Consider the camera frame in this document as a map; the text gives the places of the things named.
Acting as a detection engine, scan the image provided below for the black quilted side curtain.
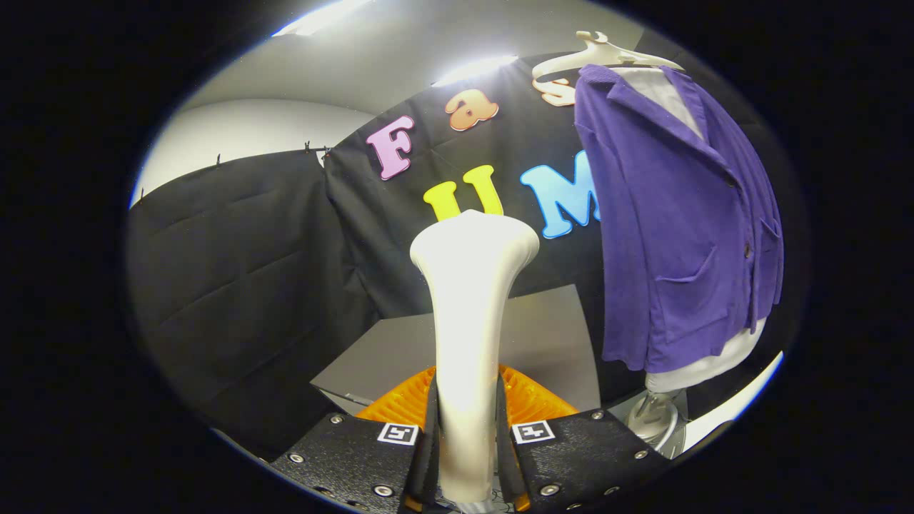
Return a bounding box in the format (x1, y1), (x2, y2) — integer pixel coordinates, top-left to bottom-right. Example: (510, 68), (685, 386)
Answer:
(125, 146), (379, 461)
(632, 27), (811, 422)

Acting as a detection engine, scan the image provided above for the grey drawer cabinet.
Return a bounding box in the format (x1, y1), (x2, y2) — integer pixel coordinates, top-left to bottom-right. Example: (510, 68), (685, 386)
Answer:
(311, 284), (603, 418)

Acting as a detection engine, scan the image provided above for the silver mannequin stand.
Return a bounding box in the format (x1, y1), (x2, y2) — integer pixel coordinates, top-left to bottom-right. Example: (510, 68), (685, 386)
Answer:
(627, 389), (688, 459)

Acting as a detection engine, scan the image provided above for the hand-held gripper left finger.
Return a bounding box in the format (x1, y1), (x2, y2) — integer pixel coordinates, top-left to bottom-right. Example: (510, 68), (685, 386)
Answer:
(270, 366), (440, 514)

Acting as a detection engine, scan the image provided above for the white mannequin torso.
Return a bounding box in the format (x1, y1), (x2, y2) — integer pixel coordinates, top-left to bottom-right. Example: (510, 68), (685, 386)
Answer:
(614, 66), (768, 393)

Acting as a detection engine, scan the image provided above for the ceiling strip light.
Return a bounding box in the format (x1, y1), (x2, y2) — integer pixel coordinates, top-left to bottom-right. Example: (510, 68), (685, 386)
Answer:
(432, 55), (520, 88)

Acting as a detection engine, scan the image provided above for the purple corduroy jacket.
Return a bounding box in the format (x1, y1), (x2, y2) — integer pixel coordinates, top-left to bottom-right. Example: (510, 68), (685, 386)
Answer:
(573, 63), (785, 373)

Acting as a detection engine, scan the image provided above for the white garment steamer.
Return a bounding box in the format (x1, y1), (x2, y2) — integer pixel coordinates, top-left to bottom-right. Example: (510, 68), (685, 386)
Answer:
(409, 209), (541, 514)

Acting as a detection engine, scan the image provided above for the black backdrop cloth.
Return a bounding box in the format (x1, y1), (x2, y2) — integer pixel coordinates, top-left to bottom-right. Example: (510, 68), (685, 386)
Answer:
(323, 51), (608, 322)

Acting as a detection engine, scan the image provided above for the white paper sheet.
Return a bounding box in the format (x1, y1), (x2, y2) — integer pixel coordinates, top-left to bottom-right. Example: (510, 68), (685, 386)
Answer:
(682, 351), (784, 454)

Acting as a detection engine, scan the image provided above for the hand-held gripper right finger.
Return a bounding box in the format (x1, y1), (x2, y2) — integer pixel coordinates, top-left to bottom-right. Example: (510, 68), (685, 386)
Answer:
(496, 364), (672, 513)

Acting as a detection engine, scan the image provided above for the white clothes hanger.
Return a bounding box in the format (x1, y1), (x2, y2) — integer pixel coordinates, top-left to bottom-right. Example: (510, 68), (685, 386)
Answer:
(531, 30), (685, 83)

